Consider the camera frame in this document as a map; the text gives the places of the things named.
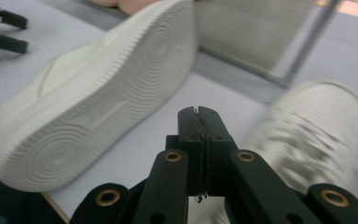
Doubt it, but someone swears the white sneaker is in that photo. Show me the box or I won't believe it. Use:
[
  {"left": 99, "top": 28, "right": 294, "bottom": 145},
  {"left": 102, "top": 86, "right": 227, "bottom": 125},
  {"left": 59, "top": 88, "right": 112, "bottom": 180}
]
[
  {"left": 244, "top": 78, "right": 358, "bottom": 196},
  {"left": 0, "top": 0, "right": 200, "bottom": 193}
]

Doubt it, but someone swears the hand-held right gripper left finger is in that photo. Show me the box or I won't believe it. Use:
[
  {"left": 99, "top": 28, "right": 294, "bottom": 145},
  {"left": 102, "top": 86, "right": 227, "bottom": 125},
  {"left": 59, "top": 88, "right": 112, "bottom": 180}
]
[{"left": 165, "top": 105, "right": 207, "bottom": 198}]

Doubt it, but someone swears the metal two-tier shoe rack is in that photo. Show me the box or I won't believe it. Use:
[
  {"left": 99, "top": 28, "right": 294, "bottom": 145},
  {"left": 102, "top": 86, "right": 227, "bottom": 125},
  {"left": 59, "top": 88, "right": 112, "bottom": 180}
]
[{"left": 195, "top": 0, "right": 343, "bottom": 90}]

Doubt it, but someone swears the pink rubber slipper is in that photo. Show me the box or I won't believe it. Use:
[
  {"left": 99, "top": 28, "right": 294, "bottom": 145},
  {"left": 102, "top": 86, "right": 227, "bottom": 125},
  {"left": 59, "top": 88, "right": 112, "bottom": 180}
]
[
  {"left": 89, "top": 0, "right": 119, "bottom": 7},
  {"left": 117, "top": 0, "right": 166, "bottom": 17}
]

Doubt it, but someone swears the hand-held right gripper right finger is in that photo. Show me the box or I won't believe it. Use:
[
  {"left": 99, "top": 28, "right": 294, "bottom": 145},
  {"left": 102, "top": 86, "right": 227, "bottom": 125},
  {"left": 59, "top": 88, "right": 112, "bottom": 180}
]
[{"left": 198, "top": 105, "right": 240, "bottom": 198}]

